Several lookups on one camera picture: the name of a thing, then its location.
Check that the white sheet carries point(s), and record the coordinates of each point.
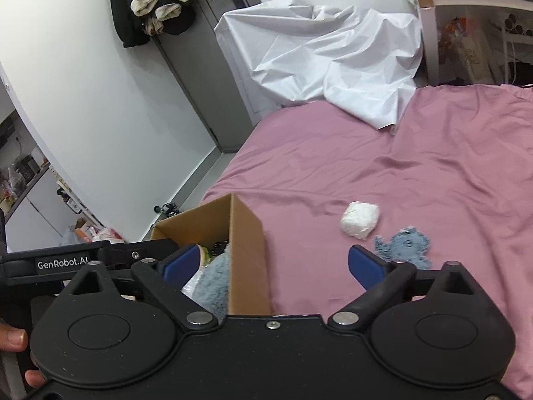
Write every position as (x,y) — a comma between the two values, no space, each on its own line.
(333,58)

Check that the white counter cabinet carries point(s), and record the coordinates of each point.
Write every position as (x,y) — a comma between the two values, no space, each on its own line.
(37,212)

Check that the white soft ball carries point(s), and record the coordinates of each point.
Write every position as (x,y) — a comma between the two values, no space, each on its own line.
(360,220)

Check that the white desk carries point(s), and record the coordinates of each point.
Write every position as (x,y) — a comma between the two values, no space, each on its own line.
(470,0)

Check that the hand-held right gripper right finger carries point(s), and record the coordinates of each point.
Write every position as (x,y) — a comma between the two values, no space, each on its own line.
(366,268)

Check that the white plastic bag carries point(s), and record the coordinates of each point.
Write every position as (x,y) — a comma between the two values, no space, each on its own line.
(95,233)

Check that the grey door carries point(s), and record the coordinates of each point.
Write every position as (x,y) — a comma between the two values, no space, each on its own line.
(200,71)

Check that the grey black sneaker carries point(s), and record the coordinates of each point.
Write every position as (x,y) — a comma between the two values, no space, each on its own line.
(166,209)

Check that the hanging dark coat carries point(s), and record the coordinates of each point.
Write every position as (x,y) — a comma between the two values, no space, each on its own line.
(125,12)

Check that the printed bag under desk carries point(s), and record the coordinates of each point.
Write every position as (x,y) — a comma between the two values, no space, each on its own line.
(470,50)

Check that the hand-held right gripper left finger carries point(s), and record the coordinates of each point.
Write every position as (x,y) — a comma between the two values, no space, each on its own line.
(183,264)

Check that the blue-grey cloth toy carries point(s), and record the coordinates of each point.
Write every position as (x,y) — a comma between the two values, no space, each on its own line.
(406,246)

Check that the grey plush toy pink ear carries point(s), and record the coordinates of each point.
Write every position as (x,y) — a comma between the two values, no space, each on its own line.
(214,283)

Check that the person's left hand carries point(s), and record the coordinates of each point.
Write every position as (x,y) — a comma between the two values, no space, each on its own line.
(16,339)

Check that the clear bag of white filling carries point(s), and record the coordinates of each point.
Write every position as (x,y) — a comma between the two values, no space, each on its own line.
(190,285)

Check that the pink bed sheet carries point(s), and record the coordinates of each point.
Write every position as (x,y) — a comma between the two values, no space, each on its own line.
(416,166)

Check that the burger plush toy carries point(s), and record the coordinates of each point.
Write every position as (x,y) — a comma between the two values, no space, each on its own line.
(205,255)

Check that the black and white pouch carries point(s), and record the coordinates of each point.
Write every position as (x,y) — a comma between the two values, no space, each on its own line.
(218,246)

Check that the cardboard box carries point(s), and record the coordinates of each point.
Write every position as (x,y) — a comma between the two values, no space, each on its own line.
(245,258)

